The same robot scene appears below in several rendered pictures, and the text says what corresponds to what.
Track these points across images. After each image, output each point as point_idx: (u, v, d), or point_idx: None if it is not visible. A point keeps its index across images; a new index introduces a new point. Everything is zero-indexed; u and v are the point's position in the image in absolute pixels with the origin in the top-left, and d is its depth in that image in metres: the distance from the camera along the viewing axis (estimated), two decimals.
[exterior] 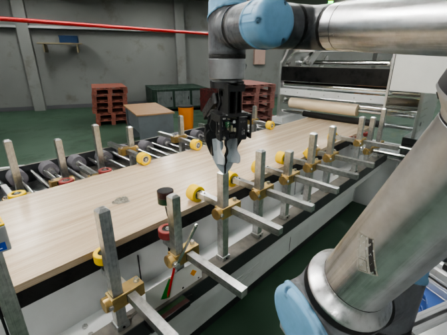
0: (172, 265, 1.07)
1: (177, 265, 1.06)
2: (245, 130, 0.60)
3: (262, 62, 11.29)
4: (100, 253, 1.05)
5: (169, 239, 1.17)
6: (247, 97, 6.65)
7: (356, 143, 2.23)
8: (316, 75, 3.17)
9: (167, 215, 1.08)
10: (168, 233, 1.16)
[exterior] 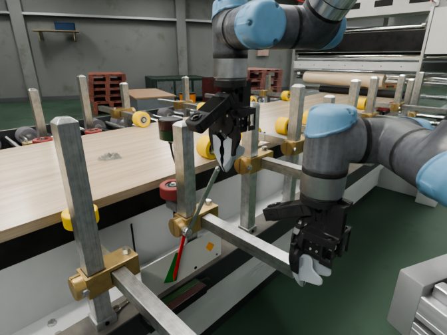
0: (181, 232, 0.72)
1: (188, 232, 0.71)
2: None
3: (265, 54, 10.94)
4: None
5: (175, 199, 0.82)
6: None
7: (394, 108, 1.88)
8: None
9: (173, 159, 0.73)
10: (174, 190, 0.81)
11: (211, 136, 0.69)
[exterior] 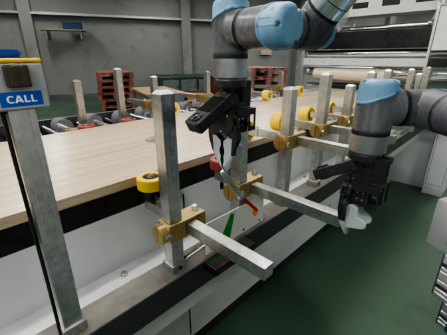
0: (237, 198, 0.85)
1: (241, 197, 0.84)
2: None
3: (269, 53, 11.06)
4: (146, 177, 0.82)
5: None
6: None
7: None
8: (346, 40, 2.94)
9: None
10: None
11: (211, 136, 0.69)
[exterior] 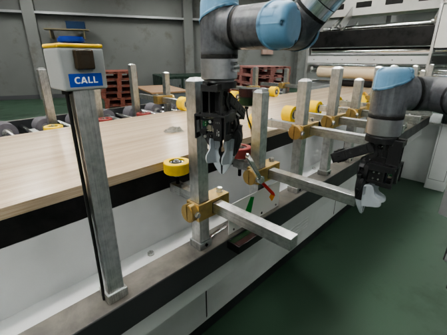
0: (257, 182, 0.91)
1: (261, 181, 0.89)
2: (219, 132, 0.59)
3: (270, 52, 11.12)
4: (172, 162, 0.88)
5: (243, 157, 1.00)
6: None
7: None
8: (350, 38, 3.00)
9: (248, 121, 0.91)
10: (243, 149, 0.99)
11: (237, 139, 0.66)
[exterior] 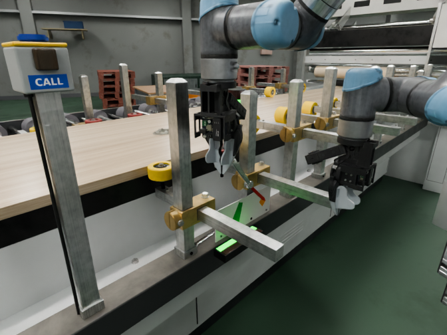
0: (245, 187, 0.87)
1: (250, 186, 0.86)
2: (219, 132, 0.59)
3: (269, 52, 11.08)
4: (157, 167, 0.84)
5: None
6: None
7: None
8: (348, 38, 2.96)
9: None
10: None
11: (237, 139, 0.66)
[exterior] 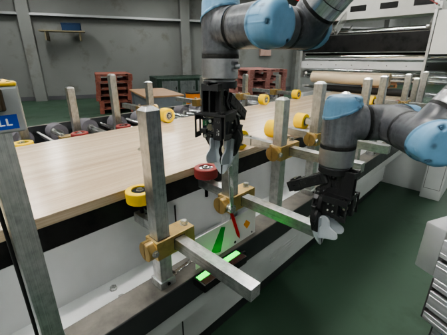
0: (227, 211, 0.84)
1: (232, 210, 0.82)
2: (219, 131, 0.59)
3: (268, 54, 11.05)
4: (135, 191, 0.81)
5: (208, 179, 0.95)
6: None
7: None
8: (344, 43, 2.93)
9: None
10: (208, 171, 0.94)
11: (237, 139, 0.66)
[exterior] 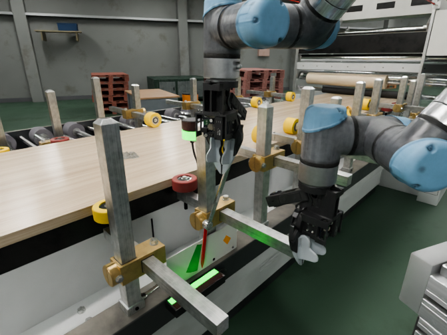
0: (202, 226, 0.77)
1: (209, 225, 0.77)
2: (220, 131, 0.59)
3: (267, 54, 10.99)
4: (103, 207, 0.75)
5: (186, 191, 0.89)
6: None
7: (396, 108, 1.93)
8: (340, 44, 2.87)
9: (194, 157, 0.78)
10: (186, 183, 0.89)
11: (238, 139, 0.66)
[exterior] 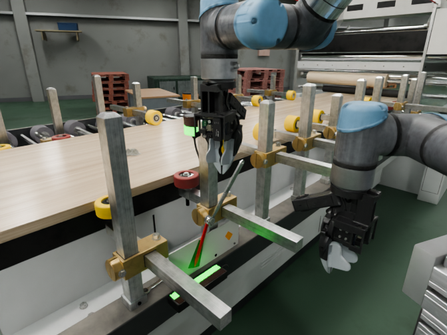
0: (204, 221, 0.77)
1: (211, 221, 0.77)
2: (219, 132, 0.59)
3: (267, 54, 10.99)
4: (105, 202, 0.75)
5: (188, 187, 0.90)
6: (255, 84, 6.35)
7: (397, 106, 1.93)
8: (340, 43, 2.87)
9: (196, 152, 0.79)
10: (187, 179, 0.89)
11: (237, 139, 0.66)
